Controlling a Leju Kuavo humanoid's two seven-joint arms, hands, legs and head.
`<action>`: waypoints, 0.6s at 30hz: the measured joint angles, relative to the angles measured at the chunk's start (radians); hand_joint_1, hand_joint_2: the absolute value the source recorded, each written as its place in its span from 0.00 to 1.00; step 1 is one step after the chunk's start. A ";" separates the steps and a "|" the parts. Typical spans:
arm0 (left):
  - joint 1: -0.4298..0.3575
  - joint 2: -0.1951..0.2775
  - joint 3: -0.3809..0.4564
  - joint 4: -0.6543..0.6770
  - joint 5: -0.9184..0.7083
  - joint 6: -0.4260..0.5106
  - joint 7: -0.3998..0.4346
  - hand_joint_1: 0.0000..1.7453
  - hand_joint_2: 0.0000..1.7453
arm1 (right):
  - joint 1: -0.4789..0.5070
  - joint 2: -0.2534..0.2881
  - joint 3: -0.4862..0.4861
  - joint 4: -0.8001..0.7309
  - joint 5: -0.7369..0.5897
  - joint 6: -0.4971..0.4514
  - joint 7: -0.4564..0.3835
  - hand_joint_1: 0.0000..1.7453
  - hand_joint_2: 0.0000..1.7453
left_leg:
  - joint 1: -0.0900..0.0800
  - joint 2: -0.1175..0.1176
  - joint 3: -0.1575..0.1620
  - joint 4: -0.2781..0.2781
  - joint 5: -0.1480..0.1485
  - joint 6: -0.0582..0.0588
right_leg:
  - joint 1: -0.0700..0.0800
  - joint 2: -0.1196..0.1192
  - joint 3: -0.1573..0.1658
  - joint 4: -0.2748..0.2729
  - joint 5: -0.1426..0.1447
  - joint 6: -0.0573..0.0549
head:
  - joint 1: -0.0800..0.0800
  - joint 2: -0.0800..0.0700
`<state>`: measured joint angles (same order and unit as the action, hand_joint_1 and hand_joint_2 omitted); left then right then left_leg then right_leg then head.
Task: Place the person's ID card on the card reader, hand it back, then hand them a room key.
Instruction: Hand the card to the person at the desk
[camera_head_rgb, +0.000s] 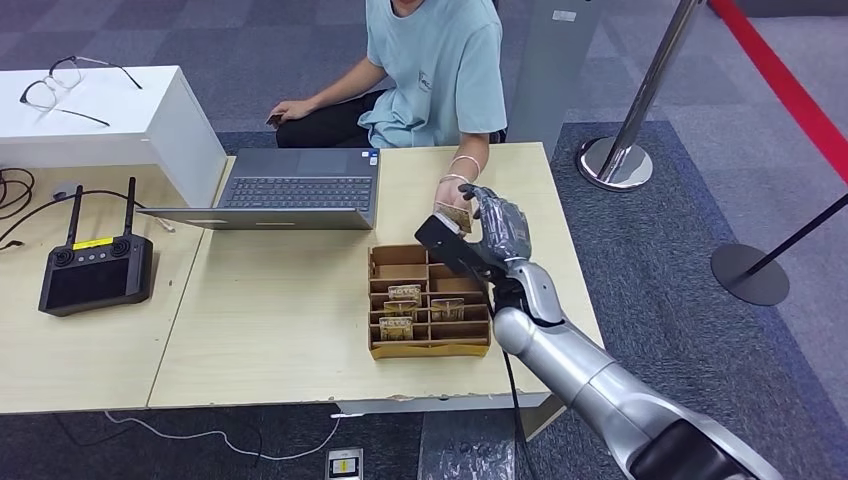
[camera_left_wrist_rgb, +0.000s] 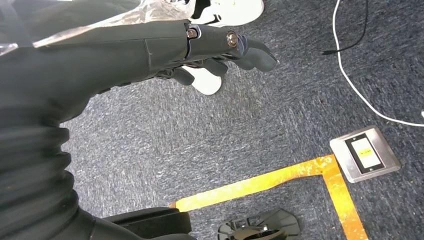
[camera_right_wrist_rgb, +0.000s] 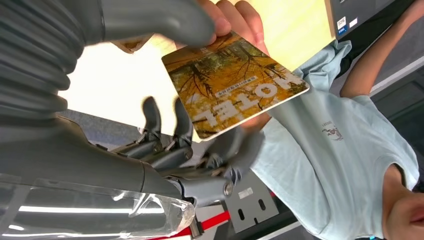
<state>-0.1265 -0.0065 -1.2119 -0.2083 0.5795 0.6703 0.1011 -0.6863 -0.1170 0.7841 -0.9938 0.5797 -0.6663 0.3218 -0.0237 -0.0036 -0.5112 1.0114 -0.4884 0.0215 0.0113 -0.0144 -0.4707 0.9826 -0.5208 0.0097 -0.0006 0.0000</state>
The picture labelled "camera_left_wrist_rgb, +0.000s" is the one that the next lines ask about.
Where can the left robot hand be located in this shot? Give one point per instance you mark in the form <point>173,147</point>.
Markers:
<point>82,66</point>

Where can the left wrist clear guard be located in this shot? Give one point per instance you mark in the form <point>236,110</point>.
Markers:
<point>159,10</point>

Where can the white sneaker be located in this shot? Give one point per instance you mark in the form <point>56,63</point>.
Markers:
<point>205,86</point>
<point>232,13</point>

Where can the left robot leg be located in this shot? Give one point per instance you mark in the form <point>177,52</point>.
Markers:
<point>149,222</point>

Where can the yellow floor tape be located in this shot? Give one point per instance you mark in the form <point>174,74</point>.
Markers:
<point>265,180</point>

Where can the steel floor socket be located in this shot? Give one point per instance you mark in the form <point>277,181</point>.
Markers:
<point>344,165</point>

